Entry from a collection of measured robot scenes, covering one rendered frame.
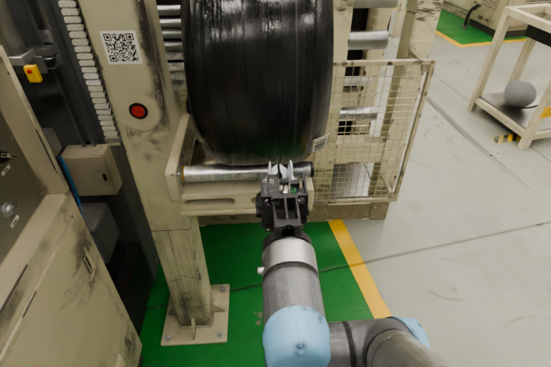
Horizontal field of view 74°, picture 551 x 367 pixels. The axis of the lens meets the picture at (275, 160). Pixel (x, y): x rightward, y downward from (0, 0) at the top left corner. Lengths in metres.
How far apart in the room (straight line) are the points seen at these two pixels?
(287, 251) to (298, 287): 0.05
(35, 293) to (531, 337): 1.80
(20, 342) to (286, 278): 0.60
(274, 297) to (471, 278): 1.66
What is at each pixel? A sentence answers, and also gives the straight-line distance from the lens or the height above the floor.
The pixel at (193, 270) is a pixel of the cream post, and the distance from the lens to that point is 1.40.
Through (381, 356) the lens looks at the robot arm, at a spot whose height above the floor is 1.08.
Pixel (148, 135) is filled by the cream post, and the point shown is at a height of 0.99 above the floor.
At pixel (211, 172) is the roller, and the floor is 0.92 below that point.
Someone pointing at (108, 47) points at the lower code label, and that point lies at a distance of 0.91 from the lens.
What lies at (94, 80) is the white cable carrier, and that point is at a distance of 0.98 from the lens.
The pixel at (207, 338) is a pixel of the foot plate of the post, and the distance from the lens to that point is 1.70.
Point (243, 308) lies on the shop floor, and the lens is 1.76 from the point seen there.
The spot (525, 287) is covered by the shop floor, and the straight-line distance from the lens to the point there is 2.15.
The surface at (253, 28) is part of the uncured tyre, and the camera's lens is 0.68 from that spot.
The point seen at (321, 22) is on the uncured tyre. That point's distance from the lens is 0.71.
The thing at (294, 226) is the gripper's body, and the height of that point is 1.15.
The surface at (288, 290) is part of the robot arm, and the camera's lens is 0.46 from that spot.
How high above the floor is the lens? 1.52
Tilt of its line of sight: 38 degrees down
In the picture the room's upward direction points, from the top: straight up
